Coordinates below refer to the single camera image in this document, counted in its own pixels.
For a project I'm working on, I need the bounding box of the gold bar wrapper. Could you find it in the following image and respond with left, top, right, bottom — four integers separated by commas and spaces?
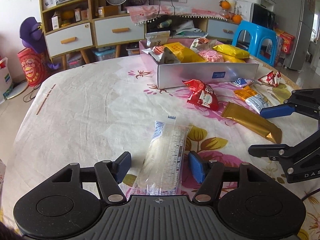
221, 102, 282, 144

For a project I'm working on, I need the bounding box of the clear white bread roll packet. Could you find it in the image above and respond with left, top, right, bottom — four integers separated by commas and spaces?
130, 116, 192, 196

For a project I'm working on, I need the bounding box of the clear cracker packet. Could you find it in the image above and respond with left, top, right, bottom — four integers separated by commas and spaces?
198, 49, 224, 63

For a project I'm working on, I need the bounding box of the white pecan kernels packet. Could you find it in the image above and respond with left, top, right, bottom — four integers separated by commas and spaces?
142, 46, 180, 64

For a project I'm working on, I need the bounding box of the orange white snack packet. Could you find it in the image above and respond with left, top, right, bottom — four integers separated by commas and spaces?
234, 86, 270, 114

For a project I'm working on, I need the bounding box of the small red white packet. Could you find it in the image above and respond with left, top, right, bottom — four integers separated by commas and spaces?
258, 71, 281, 87

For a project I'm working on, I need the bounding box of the blue white small packet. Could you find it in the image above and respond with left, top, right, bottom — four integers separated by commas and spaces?
232, 78, 254, 88

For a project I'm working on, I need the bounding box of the floral tablecloth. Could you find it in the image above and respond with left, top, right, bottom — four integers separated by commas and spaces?
1, 55, 319, 239

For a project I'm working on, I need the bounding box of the red snack packet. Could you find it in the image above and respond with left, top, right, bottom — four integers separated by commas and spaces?
182, 79, 219, 111

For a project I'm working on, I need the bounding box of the yellow snack bag right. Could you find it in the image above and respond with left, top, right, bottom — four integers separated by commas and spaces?
213, 44, 250, 59

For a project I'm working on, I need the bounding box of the yellow snack bag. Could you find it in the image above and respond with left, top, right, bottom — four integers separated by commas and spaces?
164, 42, 207, 63
213, 44, 250, 59

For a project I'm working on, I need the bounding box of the blue plastic stool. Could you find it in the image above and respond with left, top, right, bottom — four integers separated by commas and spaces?
232, 20, 277, 67

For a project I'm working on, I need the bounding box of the microwave oven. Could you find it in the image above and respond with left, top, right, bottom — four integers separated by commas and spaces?
234, 1, 276, 30

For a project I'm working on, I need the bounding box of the yellow snack bag left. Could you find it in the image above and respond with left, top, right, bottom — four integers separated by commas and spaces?
164, 42, 207, 63

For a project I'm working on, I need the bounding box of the orange fruit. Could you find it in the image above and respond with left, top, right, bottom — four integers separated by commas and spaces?
232, 14, 242, 24
219, 0, 231, 10

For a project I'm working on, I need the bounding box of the pink and silver cardboard box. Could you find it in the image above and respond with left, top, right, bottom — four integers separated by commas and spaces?
140, 51, 259, 88

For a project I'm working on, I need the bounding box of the silver refrigerator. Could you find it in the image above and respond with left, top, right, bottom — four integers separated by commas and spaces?
274, 0, 316, 70

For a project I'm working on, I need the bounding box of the red round container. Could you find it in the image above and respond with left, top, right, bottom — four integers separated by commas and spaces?
17, 48, 49, 87

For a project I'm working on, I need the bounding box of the purple plush toy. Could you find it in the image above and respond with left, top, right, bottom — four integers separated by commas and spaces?
19, 17, 47, 54

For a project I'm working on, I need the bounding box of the pink floral cabinet cloth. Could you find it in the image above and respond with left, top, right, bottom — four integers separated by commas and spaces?
127, 4, 226, 25

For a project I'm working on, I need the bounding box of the wooden cabinet with drawers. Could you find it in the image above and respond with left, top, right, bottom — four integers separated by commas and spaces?
38, 0, 241, 71

